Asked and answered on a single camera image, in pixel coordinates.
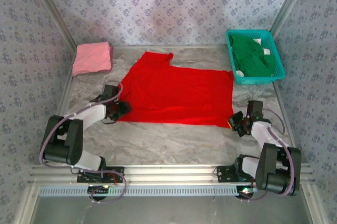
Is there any red t-shirt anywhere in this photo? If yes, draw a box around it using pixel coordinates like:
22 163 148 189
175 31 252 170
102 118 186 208
116 51 235 129

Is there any folded pink t-shirt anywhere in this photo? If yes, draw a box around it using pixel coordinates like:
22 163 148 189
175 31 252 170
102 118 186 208
71 41 114 77

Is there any green t-shirt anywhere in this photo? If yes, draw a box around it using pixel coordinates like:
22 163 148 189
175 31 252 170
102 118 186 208
228 33 276 77

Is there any black controller board with LED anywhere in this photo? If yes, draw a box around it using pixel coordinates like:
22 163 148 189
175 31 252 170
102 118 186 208
87 184 111 200
236 186 258 200

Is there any teal plastic basket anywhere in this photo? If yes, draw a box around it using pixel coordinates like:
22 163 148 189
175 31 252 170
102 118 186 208
225 29 286 86

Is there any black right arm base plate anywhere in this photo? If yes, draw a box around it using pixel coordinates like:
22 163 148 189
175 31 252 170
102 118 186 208
216 165 255 184

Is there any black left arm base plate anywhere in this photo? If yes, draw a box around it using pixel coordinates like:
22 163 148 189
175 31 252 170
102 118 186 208
76 166 125 184

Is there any aluminium mounting rail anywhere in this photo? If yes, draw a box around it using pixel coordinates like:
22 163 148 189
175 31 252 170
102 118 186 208
28 164 315 184

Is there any grey slotted cable duct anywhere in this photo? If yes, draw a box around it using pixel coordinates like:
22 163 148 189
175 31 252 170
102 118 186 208
38 184 261 198

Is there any aluminium corner frame post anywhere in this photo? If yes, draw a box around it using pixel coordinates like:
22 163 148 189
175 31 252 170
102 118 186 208
268 0 315 37
27 0 78 48

